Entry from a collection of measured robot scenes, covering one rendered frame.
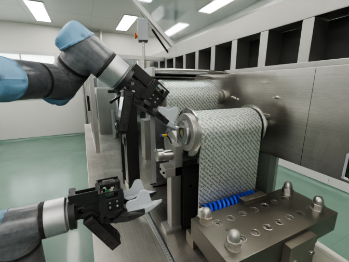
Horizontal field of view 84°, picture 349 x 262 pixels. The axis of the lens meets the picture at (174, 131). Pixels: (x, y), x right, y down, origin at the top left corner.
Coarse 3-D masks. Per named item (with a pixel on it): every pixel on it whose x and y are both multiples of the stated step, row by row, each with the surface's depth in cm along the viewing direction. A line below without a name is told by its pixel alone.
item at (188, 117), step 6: (186, 114) 56; (180, 120) 60; (186, 120) 56; (192, 120) 54; (192, 126) 54; (192, 132) 54; (192, 138) 54; (180, 144) 62; (192, 144) 55; (186, 150) 58
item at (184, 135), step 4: (184, 120) 58; (180, 124) 58; (184, 124) 56; (188, 124) 56; (180, 128) 59; (184, 128) 56; (188, 128) 55; (180, 132) 59; (184, 132) 56; (188, 132) 55; (180, 136) 59; (184, 136) 56; (188, 136) 55; (180, 140) 59; (184, 140) 57; (188, 140) 56; (184, 144) 57; (188, 144) 58
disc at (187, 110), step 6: (186, 108) 58; (180, 114) 62; (192, 114) 55; (198, 120) 53; (198, 126) 53; (198, 132) 53; (198, 138) 53; (198, 144) 54; (192, 150) 57; (198, 150) 54
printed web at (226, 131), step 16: (160, 80) 77; (176, 80) 79; (192, 80) 82; (176, 96) 74; (192, 96) 77; (208, 96) 80; (208, 112) 58; (224, 112) 60; (240, 112) 62; (256, 112) 64; (160, 128) 90; (208, 128) 55; (224, 128) 57; (240, 128) 59; (256, 128) 62; (160, 144) 92; (208, 144) 55; (224, 144) 58; (240, 144) 61; (256, 144) 64; (192, 160) 101; (160, 176) 95
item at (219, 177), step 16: (208, 160) 57; (224, 160) 59; (240, 160) 62; (256, 160) 66; (208, 176) 58; (224, 176) 61; (240, 176) 64; (256, 176) 67; (208, 192) 59; (224, 192) 62; (240, 192) 66
